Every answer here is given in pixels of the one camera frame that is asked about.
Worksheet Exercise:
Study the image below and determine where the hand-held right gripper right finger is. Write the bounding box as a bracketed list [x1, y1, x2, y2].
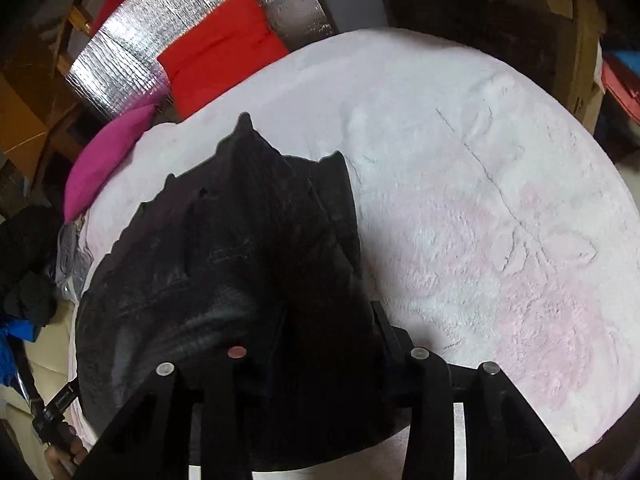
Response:
[369, 301, 578, 480]

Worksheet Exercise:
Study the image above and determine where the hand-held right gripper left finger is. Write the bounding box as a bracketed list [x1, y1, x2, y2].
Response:
[74, 344, 257, 480]

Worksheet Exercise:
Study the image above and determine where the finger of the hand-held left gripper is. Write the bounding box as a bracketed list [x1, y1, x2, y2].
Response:
[46, 380, 81, 413]

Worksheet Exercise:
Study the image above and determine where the black jacket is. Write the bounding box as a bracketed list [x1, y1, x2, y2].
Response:
[75, 111, 401, 472]

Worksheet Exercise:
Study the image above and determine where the black clothes pile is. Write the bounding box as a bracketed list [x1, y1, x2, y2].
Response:
[0, 205, 66, 328]

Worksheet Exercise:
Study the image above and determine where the person's left hand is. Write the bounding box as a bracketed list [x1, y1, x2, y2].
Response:
[44, 427, 92, 480]

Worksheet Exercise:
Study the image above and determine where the blue cloth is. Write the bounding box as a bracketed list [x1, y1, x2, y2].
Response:
[0, 320, 43, 391]

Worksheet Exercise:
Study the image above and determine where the grey cloth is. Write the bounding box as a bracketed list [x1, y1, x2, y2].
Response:
[54, 222, 93, 303]

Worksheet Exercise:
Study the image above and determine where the white fleece blanket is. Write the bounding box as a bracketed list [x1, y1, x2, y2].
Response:
[65, 27, 633, 480]

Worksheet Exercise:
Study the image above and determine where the pink pillow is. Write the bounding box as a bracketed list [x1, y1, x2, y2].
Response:
[64, 104, 157, 222]

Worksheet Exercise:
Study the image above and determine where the brown cardboard board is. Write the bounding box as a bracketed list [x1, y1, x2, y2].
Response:
[0, 25, 83, 171]

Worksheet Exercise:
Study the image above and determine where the red cushion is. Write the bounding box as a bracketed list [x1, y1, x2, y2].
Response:
[158, 0, 291, 121]

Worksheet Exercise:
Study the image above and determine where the red plastic bin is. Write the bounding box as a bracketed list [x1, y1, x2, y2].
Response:
[599, 52, 640, 128]

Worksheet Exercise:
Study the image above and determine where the cardboard box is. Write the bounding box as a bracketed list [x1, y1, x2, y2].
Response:
[527, 0, 608, 136]

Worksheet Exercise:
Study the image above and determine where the silver foil mat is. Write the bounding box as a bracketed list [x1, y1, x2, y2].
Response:
[66, 0, 335, 123]

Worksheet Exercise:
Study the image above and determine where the golden wooden chair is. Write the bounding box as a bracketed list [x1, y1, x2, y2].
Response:
[52, 0, 121, 78]

